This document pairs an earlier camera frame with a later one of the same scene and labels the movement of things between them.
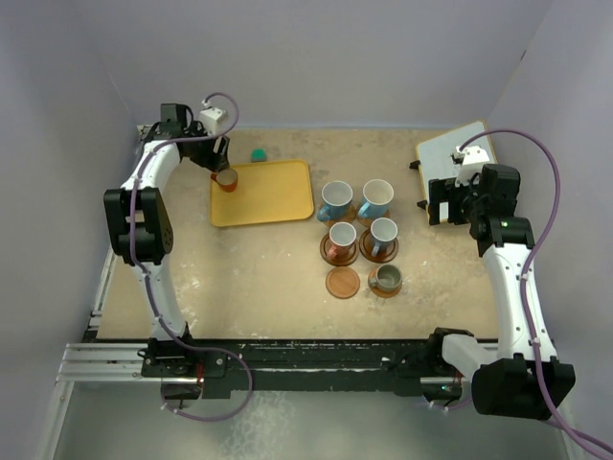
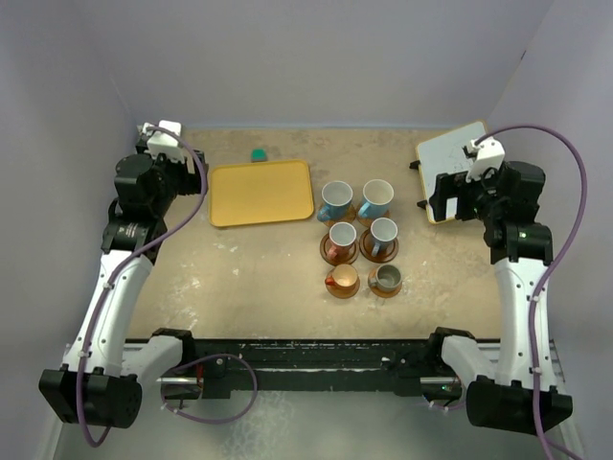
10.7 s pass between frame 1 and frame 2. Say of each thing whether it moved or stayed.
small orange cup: moved
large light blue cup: stayed
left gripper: moved
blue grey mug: stayed
